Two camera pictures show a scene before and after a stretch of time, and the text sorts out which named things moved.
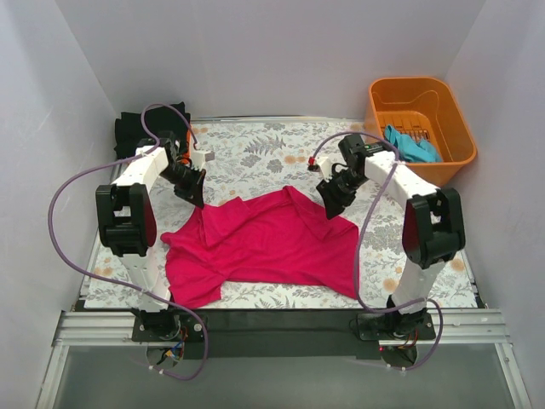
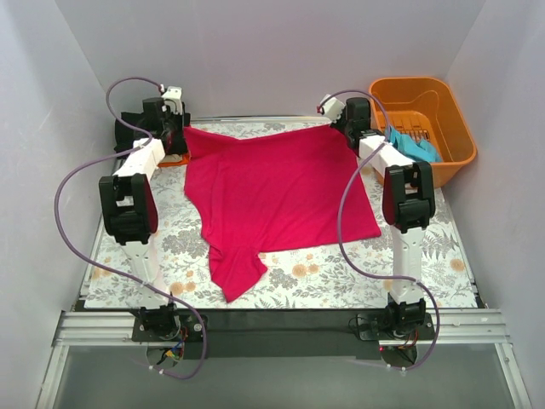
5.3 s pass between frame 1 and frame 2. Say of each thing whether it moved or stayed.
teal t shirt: stayed
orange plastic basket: stayed
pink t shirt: moved
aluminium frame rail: stayed
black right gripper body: moved
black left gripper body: moved
